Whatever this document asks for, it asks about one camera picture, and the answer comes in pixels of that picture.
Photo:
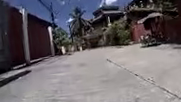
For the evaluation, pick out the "green bush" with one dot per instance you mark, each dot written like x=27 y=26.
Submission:
x=59 y=37
x=119 y=33

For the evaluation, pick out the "tiered roof building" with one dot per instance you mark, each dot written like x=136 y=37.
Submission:
x=107 y=14

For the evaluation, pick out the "raised concrete pavement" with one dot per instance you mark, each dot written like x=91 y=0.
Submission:
x=1 y=79

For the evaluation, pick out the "red building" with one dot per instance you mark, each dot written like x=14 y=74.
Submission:
x=162 y=25

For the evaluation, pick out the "low wall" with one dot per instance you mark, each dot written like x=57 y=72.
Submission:
x=90 y=40

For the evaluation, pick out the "grey concrete road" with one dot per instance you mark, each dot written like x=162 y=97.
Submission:
x=92 y=83

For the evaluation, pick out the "utility pole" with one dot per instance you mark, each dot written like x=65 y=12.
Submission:
x=52 y=15

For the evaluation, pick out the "palm tree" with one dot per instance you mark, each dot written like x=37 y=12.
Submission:
x=78 y=20

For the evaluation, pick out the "red wall with white pillars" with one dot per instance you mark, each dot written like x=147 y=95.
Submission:
x=38 y=38

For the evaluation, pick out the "parked motorcycle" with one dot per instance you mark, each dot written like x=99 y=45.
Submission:
x=147 y=40

